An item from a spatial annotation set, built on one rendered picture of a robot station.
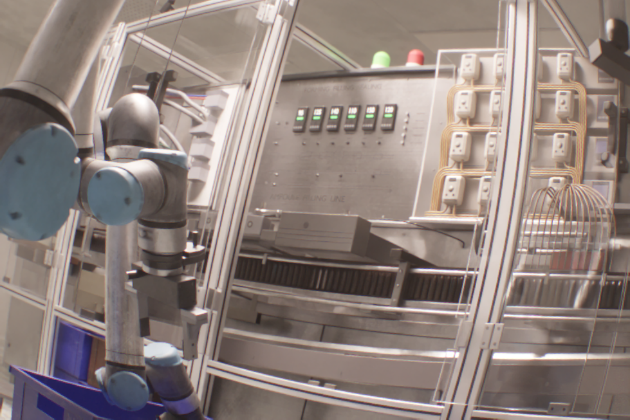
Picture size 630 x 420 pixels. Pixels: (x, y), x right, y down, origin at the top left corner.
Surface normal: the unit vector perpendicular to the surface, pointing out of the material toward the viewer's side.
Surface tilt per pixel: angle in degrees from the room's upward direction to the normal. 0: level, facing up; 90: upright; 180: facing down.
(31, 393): 90
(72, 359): 90
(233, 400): 90
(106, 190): 114
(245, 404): 90
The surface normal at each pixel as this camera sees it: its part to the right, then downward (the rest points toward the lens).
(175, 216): 0.64, 0.17
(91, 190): -0.28, 0.14
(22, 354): -0.59, -0.32
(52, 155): 0.90, 0.19
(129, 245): 0.45, -0.14
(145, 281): -0.61, 0.09
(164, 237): 0.25, 0.17
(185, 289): 0.79, 0.15
